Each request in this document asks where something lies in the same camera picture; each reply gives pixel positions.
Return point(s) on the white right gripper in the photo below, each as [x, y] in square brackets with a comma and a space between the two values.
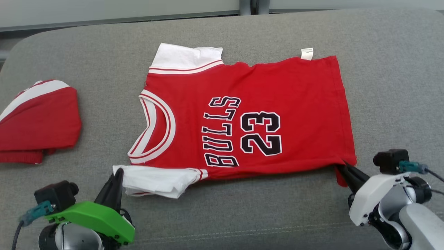
[367, 198]

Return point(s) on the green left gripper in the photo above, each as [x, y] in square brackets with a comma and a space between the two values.
[93, 215]

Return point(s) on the red Bulls jersey white sleeves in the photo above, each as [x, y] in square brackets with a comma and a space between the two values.
[295, 104]

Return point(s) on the red shorts white stripe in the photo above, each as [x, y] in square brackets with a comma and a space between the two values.
[41, 121]

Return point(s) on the grey fabric sofa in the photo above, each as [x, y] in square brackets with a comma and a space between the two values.
[388, 86]

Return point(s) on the grey baseboard strip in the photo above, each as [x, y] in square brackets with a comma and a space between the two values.
[104, 21]

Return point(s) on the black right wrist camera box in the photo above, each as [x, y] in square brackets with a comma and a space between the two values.
[390, 161]

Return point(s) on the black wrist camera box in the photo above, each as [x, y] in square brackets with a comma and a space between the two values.
[55, 196]
[390, 161]

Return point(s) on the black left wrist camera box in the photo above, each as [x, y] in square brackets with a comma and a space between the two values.
[55, 196]

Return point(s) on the grey partition joint post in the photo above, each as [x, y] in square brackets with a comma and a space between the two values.
[245, 7]

